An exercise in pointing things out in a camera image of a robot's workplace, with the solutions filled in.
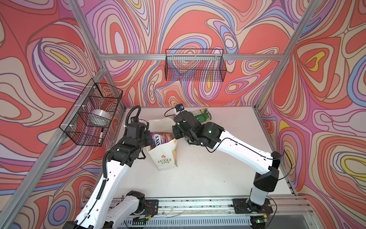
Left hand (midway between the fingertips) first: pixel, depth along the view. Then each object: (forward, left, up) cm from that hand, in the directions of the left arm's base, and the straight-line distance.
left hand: (149, 134), depth 73 cm
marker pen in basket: (0, +25, 0) cm, 25 cm away
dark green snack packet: (+33, -33, -21) cm, 52 cm away
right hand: (0, -15, +4) cm, 15 cm away
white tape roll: (+5, +23, +8) cm, 25 cm away
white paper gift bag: (-8, -8, -8) cm, 14 cm away
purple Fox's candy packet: (+2, -5, -5) cm, 7 cm away
